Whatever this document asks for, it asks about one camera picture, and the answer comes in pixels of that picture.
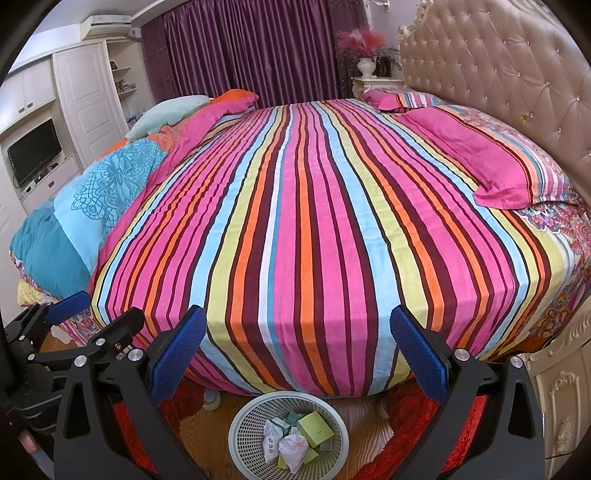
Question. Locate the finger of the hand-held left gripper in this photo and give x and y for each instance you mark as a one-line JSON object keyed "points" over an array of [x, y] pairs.
{"points": [[122, 323], [69, 302]]}

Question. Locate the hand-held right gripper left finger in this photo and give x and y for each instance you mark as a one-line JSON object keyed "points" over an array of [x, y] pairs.
{"points": [[178, 355]]}

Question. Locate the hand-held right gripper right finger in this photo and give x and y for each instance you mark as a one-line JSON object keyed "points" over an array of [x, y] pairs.
{"points": [[420, 355]]}

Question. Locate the grey plastic mesh basket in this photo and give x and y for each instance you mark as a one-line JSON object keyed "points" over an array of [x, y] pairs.
{"points": [[244, 415]]}

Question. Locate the teal box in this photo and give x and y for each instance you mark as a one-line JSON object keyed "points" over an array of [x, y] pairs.
{"points": [[280, 422]]}

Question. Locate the small white printed pouch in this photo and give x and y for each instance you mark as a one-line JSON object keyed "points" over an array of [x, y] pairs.
{"points": [[272, 443]]}

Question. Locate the large green box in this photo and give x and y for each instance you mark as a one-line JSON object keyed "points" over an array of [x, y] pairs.
{"points": [[310, 456]]}

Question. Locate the large white pouch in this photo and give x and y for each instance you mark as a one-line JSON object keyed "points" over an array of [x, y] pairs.
{"points": [[293, 451]]}

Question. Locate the person's left hand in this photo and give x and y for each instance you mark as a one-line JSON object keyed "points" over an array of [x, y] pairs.
{"points": [[28, 445]]}

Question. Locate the white bed leg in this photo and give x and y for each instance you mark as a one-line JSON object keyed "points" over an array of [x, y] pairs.
{"points": [[212, 399]]}

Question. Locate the red shaggy rug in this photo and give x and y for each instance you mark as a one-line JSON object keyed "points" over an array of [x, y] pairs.
{"points": [[411, 420]]}

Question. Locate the blue and pink quilt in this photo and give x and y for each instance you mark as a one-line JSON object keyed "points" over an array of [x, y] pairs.
{"points": [[92, 198]]}

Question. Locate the ornate cream bedside cabinet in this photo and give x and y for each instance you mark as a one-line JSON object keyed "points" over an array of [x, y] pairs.
{"points": [[378, 86], [563, 392]]}

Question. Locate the black television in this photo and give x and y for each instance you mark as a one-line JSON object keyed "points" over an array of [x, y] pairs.
{"points": [[34, 150]]}

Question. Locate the striped bed sheet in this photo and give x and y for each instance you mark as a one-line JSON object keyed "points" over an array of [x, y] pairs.
{"points": [[323, 230]]}

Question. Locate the large pink pillow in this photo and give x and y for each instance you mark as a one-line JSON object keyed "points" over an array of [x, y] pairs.
{"points": [[485, 157]]}

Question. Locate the white wardrobe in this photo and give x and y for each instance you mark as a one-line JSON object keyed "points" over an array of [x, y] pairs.
{"points": [[83, 92]]}

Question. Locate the light green pillow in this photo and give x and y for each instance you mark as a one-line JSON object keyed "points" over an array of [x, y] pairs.
{"points": [[166, 115]]}

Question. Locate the small pink striped pillow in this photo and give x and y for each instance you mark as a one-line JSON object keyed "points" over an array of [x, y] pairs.
{"points": [[397, 99]]}

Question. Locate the white air conditioner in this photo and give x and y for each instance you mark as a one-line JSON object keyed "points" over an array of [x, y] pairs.
{"points": [[106, 26]]}

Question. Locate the white vase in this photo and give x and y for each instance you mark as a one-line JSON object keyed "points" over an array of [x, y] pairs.
{"points": [[367, 68]]}

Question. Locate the purple curtain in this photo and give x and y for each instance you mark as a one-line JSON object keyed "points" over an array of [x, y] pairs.
{"points": [[254, 50]]}

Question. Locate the tufted beige headboard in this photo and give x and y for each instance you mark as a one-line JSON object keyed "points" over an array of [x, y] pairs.
{"points": [[498, 60]]}

